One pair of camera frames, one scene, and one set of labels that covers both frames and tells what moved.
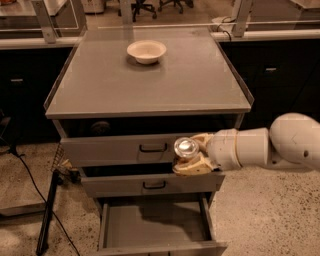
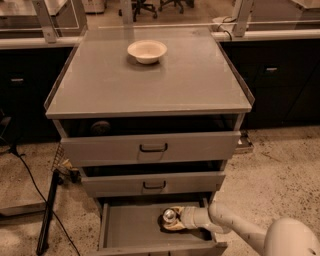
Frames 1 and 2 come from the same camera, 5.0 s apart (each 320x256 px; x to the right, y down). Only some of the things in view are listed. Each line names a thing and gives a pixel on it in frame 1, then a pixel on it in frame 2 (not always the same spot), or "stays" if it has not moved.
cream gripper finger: [195, 166] → [177, 225]
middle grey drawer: [146, 181] stays
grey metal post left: [46, 23] stays
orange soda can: [186, 147] → [169, 215]
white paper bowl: [146, 52] stays
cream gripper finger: [203, 140] → [178, 209]
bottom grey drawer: [158, 226] stays
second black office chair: [190, 3] stays
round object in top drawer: [100, 128] stays
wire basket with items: [64, 168] stays
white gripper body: [224, 148] → [188, 217]
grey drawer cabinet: [122, 100] stays
